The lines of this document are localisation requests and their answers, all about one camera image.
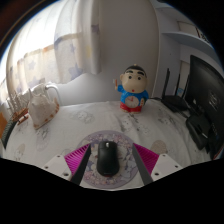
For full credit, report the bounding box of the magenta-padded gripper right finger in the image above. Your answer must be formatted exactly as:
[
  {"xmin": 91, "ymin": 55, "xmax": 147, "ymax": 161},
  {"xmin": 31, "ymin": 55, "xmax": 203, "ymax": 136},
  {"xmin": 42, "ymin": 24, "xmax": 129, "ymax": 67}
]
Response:
[{"xmin": 131, "ymin": 143, "xmax": 184, "ymax": 186}]

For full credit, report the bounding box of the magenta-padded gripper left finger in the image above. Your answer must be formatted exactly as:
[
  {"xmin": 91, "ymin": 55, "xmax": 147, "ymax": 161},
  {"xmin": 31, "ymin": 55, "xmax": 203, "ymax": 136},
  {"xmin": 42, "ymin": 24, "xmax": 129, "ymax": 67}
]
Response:
[{"xmin": 42, "ymin": 143, "xmax": 92, "ymax": 186}]

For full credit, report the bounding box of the black computer mouse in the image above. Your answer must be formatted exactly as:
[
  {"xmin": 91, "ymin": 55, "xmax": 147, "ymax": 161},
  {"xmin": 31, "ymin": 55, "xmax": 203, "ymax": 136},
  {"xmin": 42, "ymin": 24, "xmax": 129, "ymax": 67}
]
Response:
[{"xmin": 96, "ymin": 139, "xmax": 120, "ymax": 178}]

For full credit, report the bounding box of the round purple printed mouse pad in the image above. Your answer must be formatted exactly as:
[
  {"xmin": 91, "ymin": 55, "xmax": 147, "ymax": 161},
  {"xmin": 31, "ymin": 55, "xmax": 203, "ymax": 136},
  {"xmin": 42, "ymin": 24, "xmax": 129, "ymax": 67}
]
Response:
[{"xmin": 77, "ymin": 129, "xmax": 143, "ymax": 190}]

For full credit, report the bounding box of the black flat box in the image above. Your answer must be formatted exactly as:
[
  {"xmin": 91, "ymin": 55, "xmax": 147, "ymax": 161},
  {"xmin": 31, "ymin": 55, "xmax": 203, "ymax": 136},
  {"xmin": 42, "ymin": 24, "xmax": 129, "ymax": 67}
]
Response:
[{"xmin": 185, "ymin": 113, "xmax": 214, "ymax": 151}]

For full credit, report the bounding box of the large white conch shell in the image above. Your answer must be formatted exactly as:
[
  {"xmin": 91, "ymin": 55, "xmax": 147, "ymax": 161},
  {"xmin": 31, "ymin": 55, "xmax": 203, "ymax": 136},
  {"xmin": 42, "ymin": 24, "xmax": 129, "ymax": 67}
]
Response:
[{"xmin": 27, "ymin": 83, "xmax": 61, "ymax": 130}]

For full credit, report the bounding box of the white printed tablecloth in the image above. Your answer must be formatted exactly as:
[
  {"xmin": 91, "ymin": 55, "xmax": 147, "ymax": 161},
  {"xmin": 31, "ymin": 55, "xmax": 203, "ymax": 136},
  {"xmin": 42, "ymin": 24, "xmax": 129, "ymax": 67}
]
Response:
[{"xmin": 0, "ymin": 99, "xmax": 218, "ymax": 191}]

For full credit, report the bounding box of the black router with antennas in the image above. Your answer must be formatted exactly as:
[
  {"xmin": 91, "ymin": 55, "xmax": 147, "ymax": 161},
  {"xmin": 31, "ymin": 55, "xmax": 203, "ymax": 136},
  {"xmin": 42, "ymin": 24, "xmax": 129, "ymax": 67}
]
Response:
[{"xmin": 160, "ymin": 68, "xmax": 191, "ymax": 113}]

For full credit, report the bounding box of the cartoon boy figurine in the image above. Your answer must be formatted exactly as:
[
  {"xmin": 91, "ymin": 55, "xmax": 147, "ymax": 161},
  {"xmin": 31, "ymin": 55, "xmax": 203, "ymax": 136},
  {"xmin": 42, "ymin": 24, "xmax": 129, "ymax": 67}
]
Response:
[{"xmin": 114, "ymin": 63, "xmax": 150, "ymax": 115}]

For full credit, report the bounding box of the black monitor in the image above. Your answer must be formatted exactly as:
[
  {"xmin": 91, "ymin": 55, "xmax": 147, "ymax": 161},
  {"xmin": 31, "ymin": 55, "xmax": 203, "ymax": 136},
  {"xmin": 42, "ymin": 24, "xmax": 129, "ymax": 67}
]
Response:
[{"xmin": 184, "ymin": 54, "xmax": 224, "ymax": 161}]

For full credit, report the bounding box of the white star-print curtain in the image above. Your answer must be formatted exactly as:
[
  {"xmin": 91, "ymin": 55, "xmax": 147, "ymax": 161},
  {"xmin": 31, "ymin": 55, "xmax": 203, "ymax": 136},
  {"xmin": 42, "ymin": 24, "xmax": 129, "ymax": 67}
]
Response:
[{"xmin": 0, "ymin": 0, "xmax": 103, "ymax": 98}]

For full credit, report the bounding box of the white shelf unit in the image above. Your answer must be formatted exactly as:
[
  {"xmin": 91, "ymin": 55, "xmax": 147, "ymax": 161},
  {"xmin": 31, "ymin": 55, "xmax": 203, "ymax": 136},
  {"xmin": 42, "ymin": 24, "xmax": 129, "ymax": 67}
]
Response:
[{"xmin": 149, "ymin": 0, "xmax": 224, "ymax": 101}]

